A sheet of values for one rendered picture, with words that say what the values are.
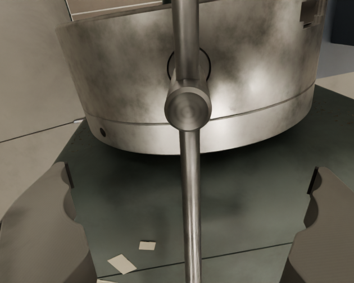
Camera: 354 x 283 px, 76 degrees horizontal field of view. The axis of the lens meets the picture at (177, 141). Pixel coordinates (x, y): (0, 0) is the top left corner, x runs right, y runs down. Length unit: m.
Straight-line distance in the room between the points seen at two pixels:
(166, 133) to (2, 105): 1.58
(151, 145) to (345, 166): 0.20
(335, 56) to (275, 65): 0.66
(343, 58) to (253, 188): 0.68
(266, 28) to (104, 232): 0.23
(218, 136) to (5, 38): 1.49
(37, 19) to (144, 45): 1.36
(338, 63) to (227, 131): 0.70
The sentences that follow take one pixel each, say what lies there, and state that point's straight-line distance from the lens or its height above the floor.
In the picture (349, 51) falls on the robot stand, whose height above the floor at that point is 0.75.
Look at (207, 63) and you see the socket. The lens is 0.19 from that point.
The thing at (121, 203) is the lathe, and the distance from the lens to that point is 0.25.
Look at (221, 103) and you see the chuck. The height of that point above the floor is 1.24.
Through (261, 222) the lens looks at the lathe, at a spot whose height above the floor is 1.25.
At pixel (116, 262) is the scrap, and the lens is 0.28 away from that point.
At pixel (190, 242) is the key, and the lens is 0.17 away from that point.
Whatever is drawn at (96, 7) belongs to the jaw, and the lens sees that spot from 0.31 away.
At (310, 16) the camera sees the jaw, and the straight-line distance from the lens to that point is 0.26.
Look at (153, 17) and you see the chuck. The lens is 0.18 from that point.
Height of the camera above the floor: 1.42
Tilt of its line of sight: 61 degrees down
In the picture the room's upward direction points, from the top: 168 degrees clockwise
